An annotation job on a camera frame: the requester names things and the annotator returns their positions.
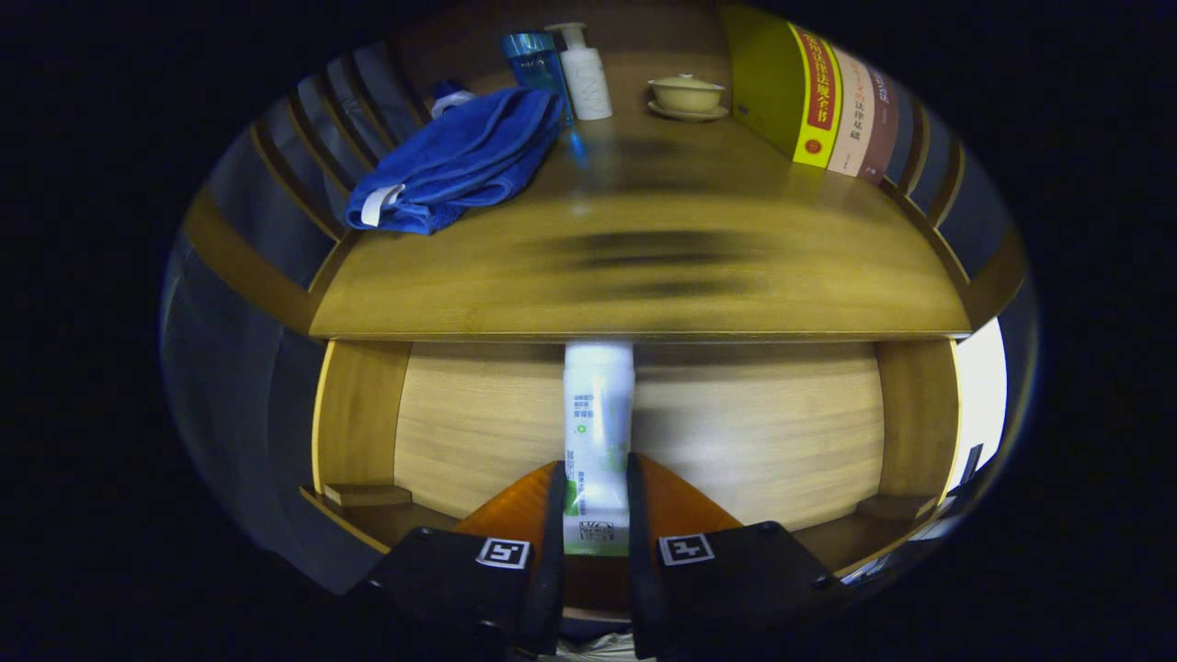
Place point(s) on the beige lidded teacup with saucer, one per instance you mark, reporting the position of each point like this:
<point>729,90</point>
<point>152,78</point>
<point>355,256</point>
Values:
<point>687,95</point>

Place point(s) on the thick yellow book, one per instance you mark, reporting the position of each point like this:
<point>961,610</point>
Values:
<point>763,83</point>

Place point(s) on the dark red book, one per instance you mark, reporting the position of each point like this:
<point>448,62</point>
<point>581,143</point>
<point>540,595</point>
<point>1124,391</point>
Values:
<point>881,129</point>

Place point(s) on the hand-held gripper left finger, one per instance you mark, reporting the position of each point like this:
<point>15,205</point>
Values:
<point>554,552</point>

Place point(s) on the small white blue-capped bottle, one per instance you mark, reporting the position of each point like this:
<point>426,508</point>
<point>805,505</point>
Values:
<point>451,97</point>

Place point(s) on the wooden drawer with black knob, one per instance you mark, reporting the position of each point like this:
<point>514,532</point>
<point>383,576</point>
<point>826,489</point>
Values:
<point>478,423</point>

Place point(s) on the folded blue towel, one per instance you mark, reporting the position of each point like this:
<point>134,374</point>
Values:
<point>460,156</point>

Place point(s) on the wooden countertop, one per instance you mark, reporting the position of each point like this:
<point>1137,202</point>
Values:
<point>736,202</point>

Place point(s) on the teal bottle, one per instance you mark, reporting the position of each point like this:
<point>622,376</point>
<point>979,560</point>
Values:
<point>533,60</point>

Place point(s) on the white green-labelled tube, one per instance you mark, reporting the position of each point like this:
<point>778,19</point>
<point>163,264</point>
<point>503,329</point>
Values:
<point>598,414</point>

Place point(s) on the orange and white book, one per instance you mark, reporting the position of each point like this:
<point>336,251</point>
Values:
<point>855,119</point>

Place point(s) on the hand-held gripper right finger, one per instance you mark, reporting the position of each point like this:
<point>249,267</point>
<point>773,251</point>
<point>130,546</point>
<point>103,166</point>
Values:
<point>641,588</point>

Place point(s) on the white pump bottle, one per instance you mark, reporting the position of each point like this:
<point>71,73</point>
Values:
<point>587,83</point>

